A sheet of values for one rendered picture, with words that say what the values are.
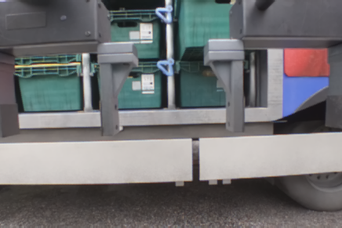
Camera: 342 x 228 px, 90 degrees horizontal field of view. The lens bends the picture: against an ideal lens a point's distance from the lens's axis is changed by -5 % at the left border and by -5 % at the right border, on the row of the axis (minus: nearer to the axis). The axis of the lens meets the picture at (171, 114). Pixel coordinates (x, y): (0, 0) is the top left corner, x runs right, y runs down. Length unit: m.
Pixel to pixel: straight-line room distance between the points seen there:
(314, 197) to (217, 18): 1.14
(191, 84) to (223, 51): 0.80
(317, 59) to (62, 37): 1.06
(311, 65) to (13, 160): 1.51
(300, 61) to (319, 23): 0.80
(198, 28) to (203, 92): 0.37
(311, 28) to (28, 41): 0.30
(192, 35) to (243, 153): 0.59
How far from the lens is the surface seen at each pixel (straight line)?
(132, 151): 0.88
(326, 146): 1.19
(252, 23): 0.22
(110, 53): 0.21
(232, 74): 0.21
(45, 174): 1.07
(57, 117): 0.97
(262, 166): 1.01
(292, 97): 1.03
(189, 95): 1.01
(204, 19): 0.81
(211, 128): 0.89
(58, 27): 0.23
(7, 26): 0.27
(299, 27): 0.24
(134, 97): 1.01
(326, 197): 1.46
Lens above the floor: 0.69
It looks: 4 degrees down
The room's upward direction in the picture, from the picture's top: 2 degrees counter-clockwise
